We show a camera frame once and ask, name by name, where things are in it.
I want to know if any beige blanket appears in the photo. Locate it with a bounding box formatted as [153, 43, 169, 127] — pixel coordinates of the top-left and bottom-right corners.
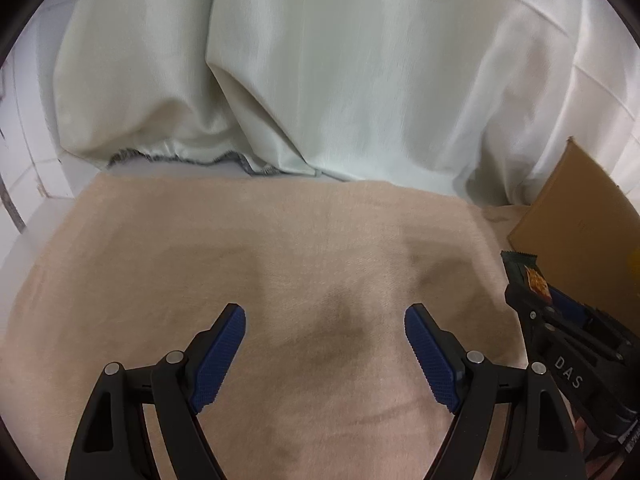
[0, 175, 576, 480]

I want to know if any person's right forearm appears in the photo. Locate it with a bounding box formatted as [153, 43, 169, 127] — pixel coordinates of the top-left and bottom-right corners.
[574, 410, 617, 479]

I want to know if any dark green snack packet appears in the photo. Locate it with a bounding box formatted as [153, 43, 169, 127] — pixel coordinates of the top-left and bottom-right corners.
[501, 251, 551, 306]

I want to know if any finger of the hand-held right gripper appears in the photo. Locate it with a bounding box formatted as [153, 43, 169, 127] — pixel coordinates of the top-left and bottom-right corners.
[549, 286, 640, 356]
[505, 282, 626, 366]

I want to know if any grey wall pipe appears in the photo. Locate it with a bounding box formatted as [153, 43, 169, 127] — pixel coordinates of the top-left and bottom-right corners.
[0, 180, 23, 233]

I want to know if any pale green curtain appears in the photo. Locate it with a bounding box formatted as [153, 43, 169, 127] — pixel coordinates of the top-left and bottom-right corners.
[52, 0, 640, 206]

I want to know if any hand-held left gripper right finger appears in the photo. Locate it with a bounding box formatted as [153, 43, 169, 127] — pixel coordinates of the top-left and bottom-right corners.
[404, 303, 587, 480]

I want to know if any brown cardboard box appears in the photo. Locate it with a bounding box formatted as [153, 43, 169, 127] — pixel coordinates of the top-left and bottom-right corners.
[507, 136, 640, 326]

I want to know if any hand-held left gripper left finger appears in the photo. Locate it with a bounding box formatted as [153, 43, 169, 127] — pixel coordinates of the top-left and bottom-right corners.
[64, 303, 247, 480]

